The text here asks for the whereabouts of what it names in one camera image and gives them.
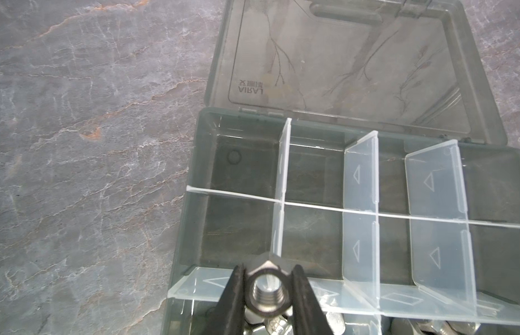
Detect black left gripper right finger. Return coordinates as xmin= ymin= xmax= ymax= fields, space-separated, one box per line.
xmin=291 ymin=265 xmax=333 ymax=335

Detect green plastic organizer box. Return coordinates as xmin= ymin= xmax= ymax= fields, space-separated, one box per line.
xmin=162 ymin=1 xmax=520 ymax=334

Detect steel wing nut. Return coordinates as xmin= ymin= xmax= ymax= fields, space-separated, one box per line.
xmin=325 ymin=311 xmax=346 ymax=335

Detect steel hex bolt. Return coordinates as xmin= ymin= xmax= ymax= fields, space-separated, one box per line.
xmin=390 ymin=318 xmax=481 ymax=335

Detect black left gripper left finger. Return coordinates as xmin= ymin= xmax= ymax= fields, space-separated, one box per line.
xmin=205 ymin=265 xmax=245 ymax=335

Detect steel hex nut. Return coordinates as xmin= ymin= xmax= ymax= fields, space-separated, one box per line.
xmin=245 ymin=252 xmax=292 ymax=318

